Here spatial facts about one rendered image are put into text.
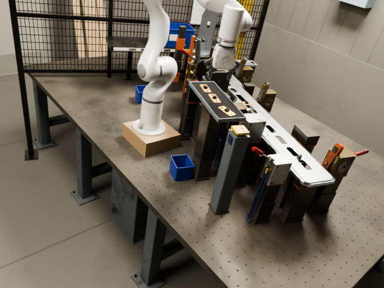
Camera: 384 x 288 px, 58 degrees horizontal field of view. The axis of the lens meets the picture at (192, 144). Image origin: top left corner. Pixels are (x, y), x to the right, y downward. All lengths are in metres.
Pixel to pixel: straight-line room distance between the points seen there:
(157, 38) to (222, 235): 1.00
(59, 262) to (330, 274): 1.54
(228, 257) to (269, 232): 0.27
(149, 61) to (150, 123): 0.36
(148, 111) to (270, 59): 2.80
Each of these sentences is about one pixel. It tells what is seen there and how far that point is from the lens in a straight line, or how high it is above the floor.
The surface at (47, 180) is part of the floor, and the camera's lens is 2.89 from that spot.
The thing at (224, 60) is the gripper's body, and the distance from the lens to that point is 1.55.
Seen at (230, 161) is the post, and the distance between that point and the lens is 1.48.
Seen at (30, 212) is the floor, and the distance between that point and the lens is 2.66.
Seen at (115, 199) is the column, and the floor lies 0.20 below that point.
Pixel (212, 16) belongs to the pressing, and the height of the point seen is 1.29.
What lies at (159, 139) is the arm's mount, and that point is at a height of 0.79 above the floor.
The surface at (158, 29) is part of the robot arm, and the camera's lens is 1.80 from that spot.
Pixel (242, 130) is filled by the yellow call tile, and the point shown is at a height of 1.16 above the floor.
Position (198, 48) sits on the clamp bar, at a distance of 2.28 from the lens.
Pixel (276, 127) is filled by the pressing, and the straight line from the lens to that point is 1.89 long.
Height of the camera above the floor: 1.87
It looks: 34 degrees down
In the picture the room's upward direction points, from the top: 11 degrees clockwise
